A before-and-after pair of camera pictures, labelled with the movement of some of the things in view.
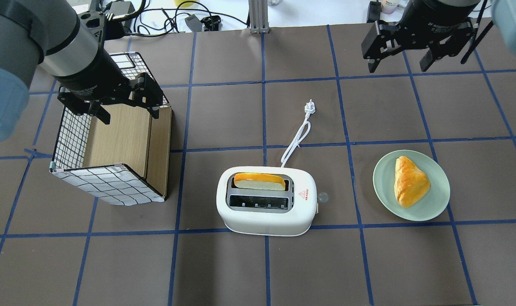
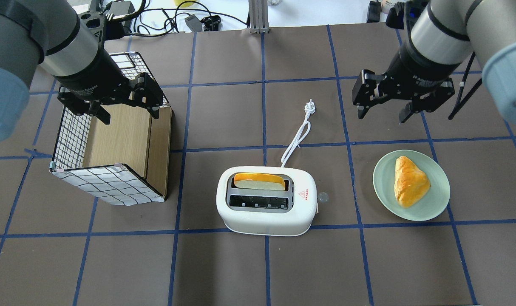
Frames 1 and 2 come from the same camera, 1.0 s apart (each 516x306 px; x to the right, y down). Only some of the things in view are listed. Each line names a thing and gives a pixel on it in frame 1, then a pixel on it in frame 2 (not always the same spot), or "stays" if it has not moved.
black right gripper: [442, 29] -> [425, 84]
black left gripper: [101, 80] stays
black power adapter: [194, 23] stays
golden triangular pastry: [411, 184] stays
